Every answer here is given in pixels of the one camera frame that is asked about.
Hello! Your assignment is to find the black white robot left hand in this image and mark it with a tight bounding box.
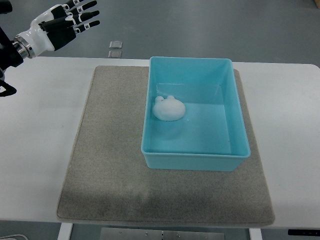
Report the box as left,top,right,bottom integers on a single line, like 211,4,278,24
17,0,100,58

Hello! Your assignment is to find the white rabbit toy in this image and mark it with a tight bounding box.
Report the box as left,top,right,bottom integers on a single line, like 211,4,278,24
152,95,186,122

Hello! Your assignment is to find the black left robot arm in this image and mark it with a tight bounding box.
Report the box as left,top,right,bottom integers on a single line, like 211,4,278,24
0,28,33,97

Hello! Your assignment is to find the light blue plastic box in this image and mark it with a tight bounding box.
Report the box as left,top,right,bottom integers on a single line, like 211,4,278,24
141,56,251,172

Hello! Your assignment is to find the upper metal floor plate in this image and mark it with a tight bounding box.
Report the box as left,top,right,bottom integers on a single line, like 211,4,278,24
109,40,123,49

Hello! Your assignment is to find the metal floor plate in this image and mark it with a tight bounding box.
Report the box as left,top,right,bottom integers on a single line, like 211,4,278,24
109,40,123,49
108,50,122,59

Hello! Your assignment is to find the lower metal floor plate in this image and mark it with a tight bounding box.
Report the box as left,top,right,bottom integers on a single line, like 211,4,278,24
108,50,122,59

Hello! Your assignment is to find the grey felt mat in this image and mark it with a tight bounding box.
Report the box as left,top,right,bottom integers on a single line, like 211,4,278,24
56,66,275,227

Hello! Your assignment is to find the white table leg left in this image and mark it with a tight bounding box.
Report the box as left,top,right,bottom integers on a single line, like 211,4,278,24
57,223,73,240

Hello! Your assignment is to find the white table leg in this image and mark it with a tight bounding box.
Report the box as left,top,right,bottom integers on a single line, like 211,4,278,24
249,228,263,240
57,223,73,240

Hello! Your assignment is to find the white table leg right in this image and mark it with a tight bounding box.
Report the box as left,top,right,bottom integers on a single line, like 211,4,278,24
249,228,263,240

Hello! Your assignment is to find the black table control panel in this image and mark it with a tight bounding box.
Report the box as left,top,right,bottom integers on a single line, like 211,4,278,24
287,229,320,237

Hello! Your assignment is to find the white cable on floor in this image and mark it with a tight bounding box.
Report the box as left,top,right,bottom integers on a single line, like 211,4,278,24
0,233,27,240

